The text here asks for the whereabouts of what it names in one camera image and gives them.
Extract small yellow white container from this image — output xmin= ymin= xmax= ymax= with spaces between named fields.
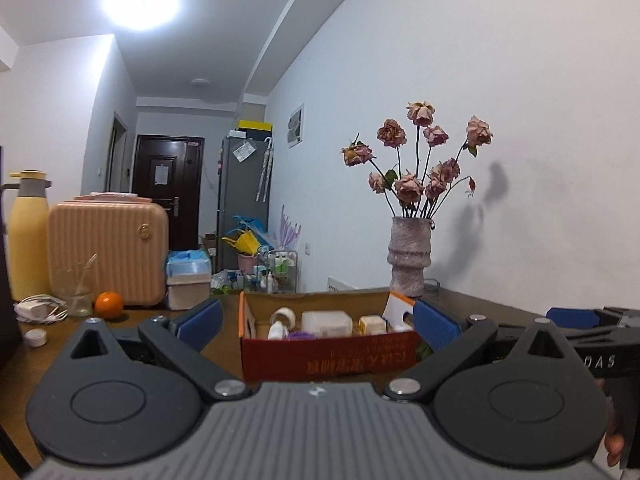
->
xmin=358 ymin=315 xmax=387 ymax=336

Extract white tape roll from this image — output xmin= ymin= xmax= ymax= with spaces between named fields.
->
xmin=269 ymin=307 xmax=296 ymax=330

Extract purple round lid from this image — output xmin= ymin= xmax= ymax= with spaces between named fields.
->
xmin=288 ymin=332 xmax=317 ymax=340

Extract translucent white plastic container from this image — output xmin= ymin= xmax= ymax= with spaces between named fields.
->
xmin=300 ymin=311 xmax=352 ymax=338

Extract white spray bottle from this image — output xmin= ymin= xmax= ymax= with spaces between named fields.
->
xmin=268 ymin=321 xmax=288 ymax=340

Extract person's hand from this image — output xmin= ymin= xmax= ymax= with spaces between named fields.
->
xmin=596 ymin=379 xmax=625 ymax=467

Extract blue white tissue box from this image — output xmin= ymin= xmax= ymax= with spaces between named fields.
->
xmin=166 ymin=249 xmax=212 ymax=311

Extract pink ceramic vase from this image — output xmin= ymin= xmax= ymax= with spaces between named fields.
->
xmin=387 ymin=217 xmax=433 ymax=298

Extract orange fruit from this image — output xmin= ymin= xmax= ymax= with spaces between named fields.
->
xmin=93 ymin=292 xmax=125 ymax=321

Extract yellow watering can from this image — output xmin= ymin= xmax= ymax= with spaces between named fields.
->
xmin=221 ymin=230 xmax=262 ymax=256

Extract red cardboard box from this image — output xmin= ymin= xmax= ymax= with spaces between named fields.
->
xmin=238 ymin=290 xmax=422 ymax=382

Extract pink ribbed suitcase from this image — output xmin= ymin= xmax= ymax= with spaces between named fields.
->
xmin=47 ymin=193 xmax=169 ymax=307

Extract clear glass with straw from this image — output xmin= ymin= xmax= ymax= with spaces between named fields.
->
xmin=52 ymin=254 xmax=98 ymax=318

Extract dried pink roses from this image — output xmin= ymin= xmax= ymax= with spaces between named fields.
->
xmin=341 ymin=101 xmax=494 ymax=221

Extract small white cap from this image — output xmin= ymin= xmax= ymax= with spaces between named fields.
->
xmin=23 ymin=328 xmax=48 ymax=348

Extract dark brown door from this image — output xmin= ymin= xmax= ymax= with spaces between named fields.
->
xmin=131 ymin=134 xmax=205 ymax=252

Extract grey refrigerator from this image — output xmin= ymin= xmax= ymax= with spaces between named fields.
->
xmin=216 ymin=138 xmax=270 ymax=272

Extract black paper bag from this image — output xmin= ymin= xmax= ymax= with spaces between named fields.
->
xmin=0 ymin=144 xmax=24 ymax=361

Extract yellow thermos jug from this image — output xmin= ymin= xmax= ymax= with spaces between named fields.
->
xmin=1 ymin=169 xmax=51 ymax=301

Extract yellow box on refrigerator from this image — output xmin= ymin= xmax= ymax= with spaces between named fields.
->
xmin=238 ymin=119 xmax=272 ymax=132

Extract wire rack with bottles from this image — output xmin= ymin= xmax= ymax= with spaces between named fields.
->
xmin=262 ymin=249 xmax=298 ymax=294

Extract white charger with cable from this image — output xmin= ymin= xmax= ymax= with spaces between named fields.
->
xmin=14 ymin=295 xmax=67 ymax=325

